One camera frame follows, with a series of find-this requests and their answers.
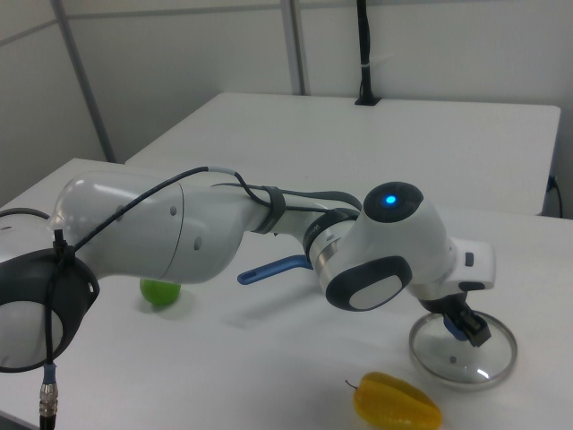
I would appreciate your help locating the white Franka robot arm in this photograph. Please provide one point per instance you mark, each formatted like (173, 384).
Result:
(179, 233)

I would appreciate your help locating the white background table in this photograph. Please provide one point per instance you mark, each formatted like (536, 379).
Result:
(358, 148)

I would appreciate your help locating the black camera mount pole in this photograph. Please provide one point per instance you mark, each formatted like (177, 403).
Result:
(366, 54)

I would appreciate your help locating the yellow starfruit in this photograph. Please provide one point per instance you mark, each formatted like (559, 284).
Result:
(394, 405)

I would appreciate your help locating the glass lid with blue knob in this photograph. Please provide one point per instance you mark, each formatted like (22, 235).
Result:
(465, 363)

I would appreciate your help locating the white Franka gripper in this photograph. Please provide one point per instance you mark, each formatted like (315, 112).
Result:
(474, 264)

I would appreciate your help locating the green apple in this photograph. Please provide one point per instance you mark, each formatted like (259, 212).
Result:
(159, 292)

